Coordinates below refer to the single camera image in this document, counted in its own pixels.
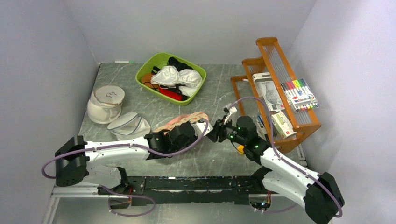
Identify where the white bra in bin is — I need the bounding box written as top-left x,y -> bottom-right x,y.
150,66 -> 204,97

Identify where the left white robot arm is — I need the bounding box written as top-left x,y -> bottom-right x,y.
55,122 -> 210,194

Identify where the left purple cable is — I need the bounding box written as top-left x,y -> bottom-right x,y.
41,119 -> 210,217

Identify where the yellow sponge block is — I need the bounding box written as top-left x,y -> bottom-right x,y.
237,145 -> 244,154

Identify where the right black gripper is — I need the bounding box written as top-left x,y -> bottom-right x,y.
206,115 -> 247,146

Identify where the red garment in bin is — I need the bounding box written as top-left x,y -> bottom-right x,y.
158,87 -> 183,101

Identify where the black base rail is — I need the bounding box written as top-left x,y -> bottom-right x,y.
111,175 -> 267,206

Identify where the floral mesh laundry bag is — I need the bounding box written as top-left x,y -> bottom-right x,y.
154,112 -> 209,133

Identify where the black garment in bin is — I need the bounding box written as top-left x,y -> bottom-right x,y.
167,57 -> 193,72

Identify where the white mesh laundry bag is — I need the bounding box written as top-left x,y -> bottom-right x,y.
107,112 -> 151,140

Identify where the white cylindrical laundry bag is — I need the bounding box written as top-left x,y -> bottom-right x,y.
87,85 -> 125,124

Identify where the purple cable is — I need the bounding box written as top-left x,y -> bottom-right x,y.
227,96 -> 343,218
41,119 -> 210,217

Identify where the orange wooden rack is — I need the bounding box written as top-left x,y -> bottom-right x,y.
231,37 -> 321,153

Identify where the green plastic bin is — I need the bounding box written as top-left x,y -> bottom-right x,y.
135,52 -> 207,106

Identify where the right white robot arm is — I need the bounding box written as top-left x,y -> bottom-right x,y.
207,116 -> 345,224

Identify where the small white green box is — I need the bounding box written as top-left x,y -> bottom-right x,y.
271,112 -> 297,139

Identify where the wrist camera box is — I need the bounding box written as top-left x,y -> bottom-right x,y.
192,119 -> 213,137
224,104 -> 238,124

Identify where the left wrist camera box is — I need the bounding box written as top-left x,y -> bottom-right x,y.
192,119 -> 213,137

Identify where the coloured marker pack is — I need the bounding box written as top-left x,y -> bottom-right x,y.
281,79 -> 319,112

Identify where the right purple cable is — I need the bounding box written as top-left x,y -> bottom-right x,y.
227,96 -> 343,218

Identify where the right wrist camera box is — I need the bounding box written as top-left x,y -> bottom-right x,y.
224,104 -> 238,124

